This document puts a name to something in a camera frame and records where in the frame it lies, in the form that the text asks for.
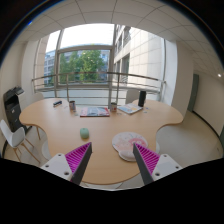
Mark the red magazine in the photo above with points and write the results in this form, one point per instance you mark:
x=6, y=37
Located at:
x=95, y=112

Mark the small dark stapler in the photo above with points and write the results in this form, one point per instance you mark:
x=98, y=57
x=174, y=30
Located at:
x=57, y=103

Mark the red white cup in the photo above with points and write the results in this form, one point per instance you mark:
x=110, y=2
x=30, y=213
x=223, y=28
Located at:
x=113, y=107

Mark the light green computer mouse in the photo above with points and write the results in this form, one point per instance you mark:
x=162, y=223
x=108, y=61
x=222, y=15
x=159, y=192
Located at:
x=84, y=133

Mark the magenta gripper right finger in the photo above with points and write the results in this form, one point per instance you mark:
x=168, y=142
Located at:
x=153, y=166

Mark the black speaker box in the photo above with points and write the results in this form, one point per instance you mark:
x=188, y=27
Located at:
x=142, y=98

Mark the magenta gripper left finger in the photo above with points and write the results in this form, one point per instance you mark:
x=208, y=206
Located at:
x=70, y=166

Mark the white chair wooden legs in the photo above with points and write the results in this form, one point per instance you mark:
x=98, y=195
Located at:
x=16, y=139

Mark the patterned mug left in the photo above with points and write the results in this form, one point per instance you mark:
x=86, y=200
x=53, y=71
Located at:
x=72, y=105

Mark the light blue book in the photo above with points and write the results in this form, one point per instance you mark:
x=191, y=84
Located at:
x=130, y=108

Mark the metal window railing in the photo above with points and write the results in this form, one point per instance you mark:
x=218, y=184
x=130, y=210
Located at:
x=95, y=88

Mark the dark green door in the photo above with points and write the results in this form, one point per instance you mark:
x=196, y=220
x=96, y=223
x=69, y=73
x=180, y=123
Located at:
x=194, y=92

